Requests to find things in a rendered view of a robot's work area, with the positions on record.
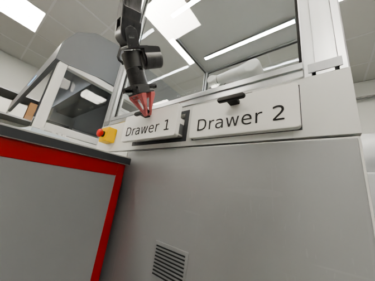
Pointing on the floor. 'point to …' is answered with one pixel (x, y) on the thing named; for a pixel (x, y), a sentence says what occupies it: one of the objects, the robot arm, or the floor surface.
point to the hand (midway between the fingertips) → (147, 113)
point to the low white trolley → (54, 206)
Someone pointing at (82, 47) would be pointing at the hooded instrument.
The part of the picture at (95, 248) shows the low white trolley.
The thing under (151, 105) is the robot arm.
